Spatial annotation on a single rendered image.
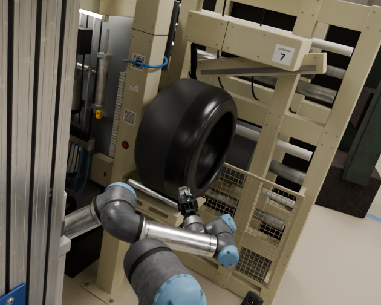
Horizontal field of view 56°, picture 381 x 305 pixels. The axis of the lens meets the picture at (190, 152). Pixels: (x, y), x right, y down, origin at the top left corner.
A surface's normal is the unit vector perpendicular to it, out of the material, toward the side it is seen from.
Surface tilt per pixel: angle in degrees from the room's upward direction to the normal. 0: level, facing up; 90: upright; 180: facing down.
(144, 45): 90
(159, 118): 58
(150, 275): 45
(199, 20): 90
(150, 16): 90
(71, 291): 0
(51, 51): 90
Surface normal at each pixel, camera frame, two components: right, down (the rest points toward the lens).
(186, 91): 0.00, -0.70
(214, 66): -0.47, 0.27
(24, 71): 0.84, 0.38
